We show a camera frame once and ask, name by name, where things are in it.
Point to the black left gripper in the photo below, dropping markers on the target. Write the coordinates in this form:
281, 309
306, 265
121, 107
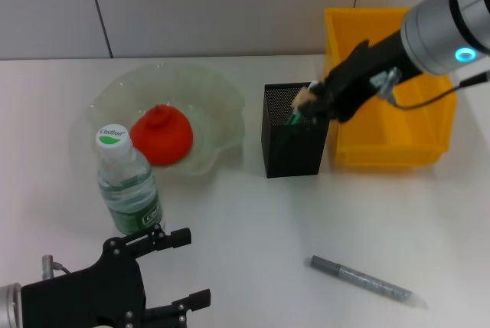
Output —
84, 293

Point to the clear bottle with green label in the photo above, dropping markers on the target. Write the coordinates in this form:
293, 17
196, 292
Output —
128, 190

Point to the beige eraser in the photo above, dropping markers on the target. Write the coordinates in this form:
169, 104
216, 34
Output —
303, 100

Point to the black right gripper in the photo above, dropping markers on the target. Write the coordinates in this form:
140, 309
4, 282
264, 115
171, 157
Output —
360, 79

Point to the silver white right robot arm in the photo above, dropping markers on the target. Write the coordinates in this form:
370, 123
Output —
448, 29

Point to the black mesh pen holder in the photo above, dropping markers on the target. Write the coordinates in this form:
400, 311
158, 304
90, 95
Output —
294, 148

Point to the yellow plastic bin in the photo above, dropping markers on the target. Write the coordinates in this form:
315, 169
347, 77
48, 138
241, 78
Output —
413, 132

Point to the wavy green glass fruit plate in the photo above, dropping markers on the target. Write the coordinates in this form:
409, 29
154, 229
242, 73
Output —
218, 113

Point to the red-orange toy fruit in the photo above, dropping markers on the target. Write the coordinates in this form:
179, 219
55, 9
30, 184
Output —
161, 140

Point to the grey marker pen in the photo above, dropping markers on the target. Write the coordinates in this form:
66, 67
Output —
363, 278

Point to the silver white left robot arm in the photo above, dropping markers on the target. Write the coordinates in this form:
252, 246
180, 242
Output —
9, 305

